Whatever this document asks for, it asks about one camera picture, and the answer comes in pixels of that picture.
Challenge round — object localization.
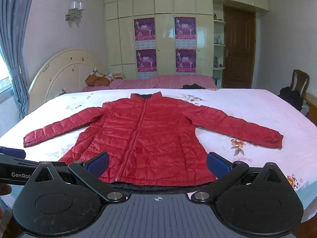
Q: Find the purple poster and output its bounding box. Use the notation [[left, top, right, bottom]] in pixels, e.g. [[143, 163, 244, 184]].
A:
[[136, 49, 157, 73], [175, 17, 196, 40], [176, 49, 196, 73], [134, 18, 155, 41]]

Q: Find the black garment on bed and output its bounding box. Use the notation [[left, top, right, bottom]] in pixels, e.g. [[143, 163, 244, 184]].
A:
[[182, 83, 204, 89]]

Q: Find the cream arched headboard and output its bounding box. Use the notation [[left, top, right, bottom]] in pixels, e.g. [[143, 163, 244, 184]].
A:
[[27, 49, 107, 113]]

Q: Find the wall sconce lamp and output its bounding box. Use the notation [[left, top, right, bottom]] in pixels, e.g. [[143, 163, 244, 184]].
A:
[[65, 1, 84, 22]]

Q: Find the wooden side table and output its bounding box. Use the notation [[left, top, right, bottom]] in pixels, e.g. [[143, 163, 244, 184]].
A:
[[304, 92, 317, 125]]

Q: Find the cream wardrobe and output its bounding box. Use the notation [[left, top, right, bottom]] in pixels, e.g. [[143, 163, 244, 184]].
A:
[[104, 0, 269, 80]]

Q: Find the orange brown pillow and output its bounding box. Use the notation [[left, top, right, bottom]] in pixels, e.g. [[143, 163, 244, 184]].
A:
[[85, 70, 113, 86]]

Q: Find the corner shelf unit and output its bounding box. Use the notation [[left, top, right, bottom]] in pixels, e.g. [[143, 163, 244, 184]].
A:
[[213, 4, 226, 88]]

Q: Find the lower left purple poster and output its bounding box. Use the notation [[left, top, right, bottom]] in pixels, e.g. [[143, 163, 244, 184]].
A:
[[136, 49, 157, 73]]

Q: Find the pink plaid bed cover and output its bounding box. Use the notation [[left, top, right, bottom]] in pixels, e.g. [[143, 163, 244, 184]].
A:
[[82, 74, 217, 92]]

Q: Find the person's hand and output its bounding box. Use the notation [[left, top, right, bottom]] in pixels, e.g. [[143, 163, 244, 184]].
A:
[[0, 183, 12, 223]]

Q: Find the lower right purple poster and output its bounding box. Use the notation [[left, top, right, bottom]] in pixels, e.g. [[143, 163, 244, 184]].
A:
[[176, 49, 196, 73]]

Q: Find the upper left purple poster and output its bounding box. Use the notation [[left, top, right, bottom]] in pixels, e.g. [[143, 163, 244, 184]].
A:
[[134, 18, 155, 41]]

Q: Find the red puffer jacket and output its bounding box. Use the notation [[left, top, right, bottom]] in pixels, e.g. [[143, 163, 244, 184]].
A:
[[24, 92, 283, 187]]

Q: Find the blue grey curtain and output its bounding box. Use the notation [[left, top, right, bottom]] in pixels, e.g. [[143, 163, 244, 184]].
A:
[[1, 0, 32, 119]]

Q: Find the white floral bed sheet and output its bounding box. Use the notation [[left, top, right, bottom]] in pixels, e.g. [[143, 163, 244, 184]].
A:
[[1, 89, 316, 221]]

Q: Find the black bag on chair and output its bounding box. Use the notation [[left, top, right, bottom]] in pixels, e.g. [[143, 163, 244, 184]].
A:
[[278, 86, 303, 111]]

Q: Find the wooden chair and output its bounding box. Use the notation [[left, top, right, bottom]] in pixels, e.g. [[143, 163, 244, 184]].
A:
[[290, 69, 310, 98]]

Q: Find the upper right purple poster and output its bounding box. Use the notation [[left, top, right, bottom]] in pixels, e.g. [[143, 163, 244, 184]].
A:
[[175, 17, 196, 40]]

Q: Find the brown wooden door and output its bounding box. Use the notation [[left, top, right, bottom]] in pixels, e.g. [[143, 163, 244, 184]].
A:
[[222, 6, 256, 89]]

